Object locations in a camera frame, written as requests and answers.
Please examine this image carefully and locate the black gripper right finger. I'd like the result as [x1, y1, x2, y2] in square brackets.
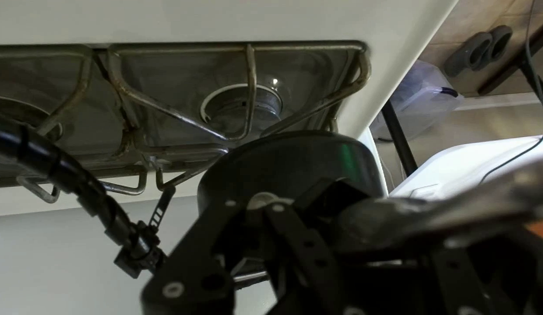
[364, 227, 543, 315]

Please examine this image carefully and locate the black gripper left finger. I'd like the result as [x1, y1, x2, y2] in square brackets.
[138, 178, 366, 315]

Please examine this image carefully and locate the white folding table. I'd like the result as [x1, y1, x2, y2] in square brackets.
[380, 102, 543, 202]

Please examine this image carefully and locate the black burner grate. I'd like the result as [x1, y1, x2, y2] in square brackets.
[0, 41, 371, 204]

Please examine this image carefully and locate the clear plastic bin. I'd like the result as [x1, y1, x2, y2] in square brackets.
[392, 60, 460, 120]

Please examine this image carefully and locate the grey round disc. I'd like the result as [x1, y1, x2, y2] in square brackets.
[485, 24, 515, 60]
[445, 32, 495, 80]

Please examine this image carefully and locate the white gas stove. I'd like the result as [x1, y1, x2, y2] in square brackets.
[0, 0, 460, 221]

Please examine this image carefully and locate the thick black sleeved cable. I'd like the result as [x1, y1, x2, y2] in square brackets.
[0, 111, 178, 281]

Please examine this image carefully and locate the thin black cable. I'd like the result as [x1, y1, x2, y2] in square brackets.
[480, 0, 543, 185]

